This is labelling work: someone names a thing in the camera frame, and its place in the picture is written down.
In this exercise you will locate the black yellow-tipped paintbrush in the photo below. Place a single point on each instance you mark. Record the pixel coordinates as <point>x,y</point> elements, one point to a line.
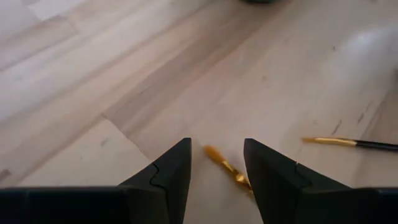
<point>335,142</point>

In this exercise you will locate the thick black gold-ferrule paintbrush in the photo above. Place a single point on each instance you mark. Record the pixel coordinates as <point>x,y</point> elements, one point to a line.
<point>228,167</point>

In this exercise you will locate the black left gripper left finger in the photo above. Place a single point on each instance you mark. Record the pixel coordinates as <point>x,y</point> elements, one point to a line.
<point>172,183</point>

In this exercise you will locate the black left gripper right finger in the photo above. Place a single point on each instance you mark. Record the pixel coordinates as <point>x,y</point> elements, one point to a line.
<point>276,189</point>

